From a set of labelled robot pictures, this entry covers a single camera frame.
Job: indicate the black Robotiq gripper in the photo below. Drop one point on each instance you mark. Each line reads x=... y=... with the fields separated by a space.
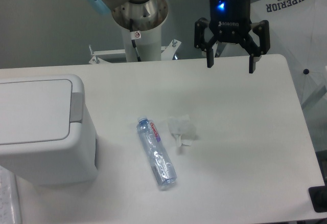
x=230 y=22

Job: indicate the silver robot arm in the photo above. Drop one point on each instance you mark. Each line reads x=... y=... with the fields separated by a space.
x=141 y=22

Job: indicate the white trash can lid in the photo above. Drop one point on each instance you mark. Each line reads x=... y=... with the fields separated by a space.
x=38 y=111

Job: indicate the white trash can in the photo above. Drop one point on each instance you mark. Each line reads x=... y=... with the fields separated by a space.
x=67 y=161

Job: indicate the white Superior umbrella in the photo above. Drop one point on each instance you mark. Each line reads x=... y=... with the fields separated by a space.
x=298 y=32

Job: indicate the crumpled white tissue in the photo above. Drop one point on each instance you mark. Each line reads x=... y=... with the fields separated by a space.
x=182 y=130

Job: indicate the clear plastic water bottle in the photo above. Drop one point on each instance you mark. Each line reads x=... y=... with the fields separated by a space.
x=158 y=158

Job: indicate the black device at edge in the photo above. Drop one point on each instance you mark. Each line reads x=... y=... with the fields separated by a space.
x=318 y=198

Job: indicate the white box bottom left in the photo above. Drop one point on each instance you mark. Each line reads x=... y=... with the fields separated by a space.
x=10 y=205

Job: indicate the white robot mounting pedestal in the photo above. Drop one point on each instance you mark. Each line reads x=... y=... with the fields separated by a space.
x=138 y=46

